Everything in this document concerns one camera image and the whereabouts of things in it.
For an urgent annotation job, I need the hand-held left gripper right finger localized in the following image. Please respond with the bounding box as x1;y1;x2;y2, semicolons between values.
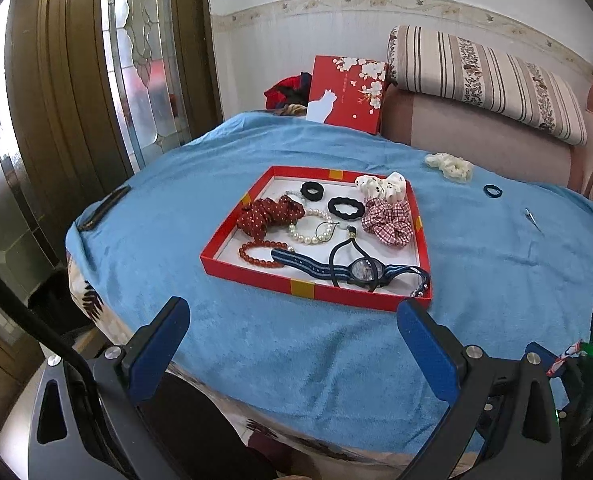
396;298;567;480

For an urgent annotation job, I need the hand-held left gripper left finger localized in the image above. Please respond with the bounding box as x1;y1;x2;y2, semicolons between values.
26;296;192;480

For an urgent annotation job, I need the striped strap wristwatch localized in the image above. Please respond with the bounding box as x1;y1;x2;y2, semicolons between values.
270;247;432;298

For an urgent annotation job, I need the red jewelry tray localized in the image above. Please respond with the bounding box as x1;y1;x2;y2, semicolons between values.
200;165;433;313

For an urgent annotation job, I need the red bead bracelet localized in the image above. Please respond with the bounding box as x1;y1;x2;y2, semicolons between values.
239;240;297;268

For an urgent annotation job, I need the black elastic cord hair tie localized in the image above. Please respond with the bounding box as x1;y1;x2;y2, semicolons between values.
329;232;382;293

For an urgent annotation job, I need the red plaid scrunchie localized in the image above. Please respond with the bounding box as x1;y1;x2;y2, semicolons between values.
362;199;413;247

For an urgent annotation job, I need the red polka-dot scrunchie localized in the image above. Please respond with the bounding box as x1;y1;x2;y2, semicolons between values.
239;195;306;238

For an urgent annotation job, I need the white pearl bracelet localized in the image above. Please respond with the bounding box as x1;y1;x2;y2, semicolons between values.
287;207;334;246

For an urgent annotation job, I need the blue blanket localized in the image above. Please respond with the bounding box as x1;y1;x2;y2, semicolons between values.
65;110;593;456

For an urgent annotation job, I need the floral tablecloth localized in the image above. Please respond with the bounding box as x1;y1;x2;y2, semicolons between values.
66;255;477;480

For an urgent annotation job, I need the large black scrunchie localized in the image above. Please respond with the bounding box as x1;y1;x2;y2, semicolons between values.
326;196;366;221

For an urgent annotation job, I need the white plush bear scrunchie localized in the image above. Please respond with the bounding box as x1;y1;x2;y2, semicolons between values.
355;171;408;206

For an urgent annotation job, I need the cream white scrunchie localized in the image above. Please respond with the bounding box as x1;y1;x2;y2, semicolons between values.
423;151;473;183

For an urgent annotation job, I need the pink sofa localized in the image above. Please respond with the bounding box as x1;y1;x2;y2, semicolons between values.
380;80;593;241

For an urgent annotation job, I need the red flower print box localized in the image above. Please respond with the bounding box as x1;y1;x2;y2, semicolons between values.
305;55;388;136

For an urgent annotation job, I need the brown wooden door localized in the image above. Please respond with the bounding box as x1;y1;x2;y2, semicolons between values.
4;0;224;271

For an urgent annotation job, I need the striped floral pillow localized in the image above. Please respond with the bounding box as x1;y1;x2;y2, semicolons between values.
386;25;589;148

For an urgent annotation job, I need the red cloth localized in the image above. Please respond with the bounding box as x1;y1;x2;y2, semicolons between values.
264;72;313;111

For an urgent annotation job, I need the patterned glass door panel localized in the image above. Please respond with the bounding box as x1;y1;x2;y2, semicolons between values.
101;0;192;161

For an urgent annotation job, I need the striped woven cord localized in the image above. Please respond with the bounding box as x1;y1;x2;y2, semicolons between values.
546;340;584;376

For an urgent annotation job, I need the dark leather strap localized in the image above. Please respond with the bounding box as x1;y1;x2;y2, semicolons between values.
76;185;132;233

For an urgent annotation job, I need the dark beaded cord bracelet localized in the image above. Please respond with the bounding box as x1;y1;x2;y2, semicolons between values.
315;222;359;246

